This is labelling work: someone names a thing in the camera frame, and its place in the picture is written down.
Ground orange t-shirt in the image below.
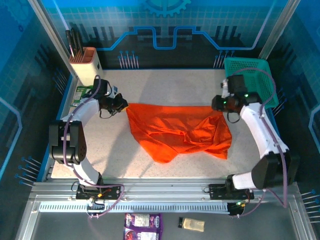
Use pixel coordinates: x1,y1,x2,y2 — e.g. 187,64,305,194
125,102,233,164

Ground green snack packet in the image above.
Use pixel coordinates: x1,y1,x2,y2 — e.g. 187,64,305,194
72,85,95,108

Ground teal plastic basket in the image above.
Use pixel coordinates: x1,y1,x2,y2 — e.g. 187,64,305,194
223,57,280,110

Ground beige knife block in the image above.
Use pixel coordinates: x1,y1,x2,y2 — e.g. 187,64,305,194
69,46,105,87

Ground purple snack packet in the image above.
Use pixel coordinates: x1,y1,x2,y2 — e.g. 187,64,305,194
123,226,162,240
124,212,164,229

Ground small beige packet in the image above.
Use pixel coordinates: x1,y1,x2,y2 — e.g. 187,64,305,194
177,216,206,233

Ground thin black left gripper cable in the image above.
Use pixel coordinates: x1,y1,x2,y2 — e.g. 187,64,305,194
99,109,119,120

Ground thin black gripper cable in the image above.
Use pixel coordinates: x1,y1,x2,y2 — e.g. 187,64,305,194
99,109,119,120
226,111,241,125

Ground thin black right gripper cable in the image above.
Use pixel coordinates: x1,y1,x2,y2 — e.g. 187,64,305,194
226,111,241,125

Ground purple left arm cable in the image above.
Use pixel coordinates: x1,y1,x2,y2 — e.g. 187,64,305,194
62,74,126,220

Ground black handled knife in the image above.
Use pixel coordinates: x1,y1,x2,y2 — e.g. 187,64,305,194
70,26,80,56
65,29,75,58
75,31,85,55

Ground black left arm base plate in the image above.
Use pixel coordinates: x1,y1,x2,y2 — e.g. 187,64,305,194
75,183,122,201

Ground aluminium mounting rail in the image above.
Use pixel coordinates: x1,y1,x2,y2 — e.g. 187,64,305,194
28,177,302,202

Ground aluminium frame post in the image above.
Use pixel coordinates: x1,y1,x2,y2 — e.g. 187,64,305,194
258,0,301,61
27,0,78,79

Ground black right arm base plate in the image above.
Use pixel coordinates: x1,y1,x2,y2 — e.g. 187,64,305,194
208,183,255,201

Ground slotted grey cable duct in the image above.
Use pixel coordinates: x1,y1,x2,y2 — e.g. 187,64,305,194
38,201,231,214

